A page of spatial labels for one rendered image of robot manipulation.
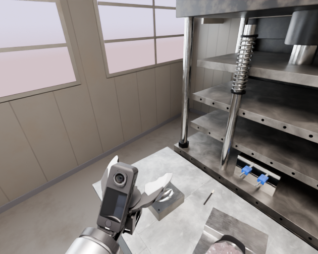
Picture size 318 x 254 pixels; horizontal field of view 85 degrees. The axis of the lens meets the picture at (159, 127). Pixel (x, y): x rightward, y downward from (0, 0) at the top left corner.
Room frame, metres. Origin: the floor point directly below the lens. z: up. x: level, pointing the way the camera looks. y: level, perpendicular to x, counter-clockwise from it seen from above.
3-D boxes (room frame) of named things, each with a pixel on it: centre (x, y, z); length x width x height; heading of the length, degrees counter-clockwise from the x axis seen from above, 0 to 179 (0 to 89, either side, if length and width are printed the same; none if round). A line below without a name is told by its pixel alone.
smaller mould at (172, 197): (0.71, -0.02, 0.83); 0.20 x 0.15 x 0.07; 127
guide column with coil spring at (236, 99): (1.02, -0.49, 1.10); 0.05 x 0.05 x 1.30
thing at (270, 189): (1.00, -0.83, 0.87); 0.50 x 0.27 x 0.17; 127
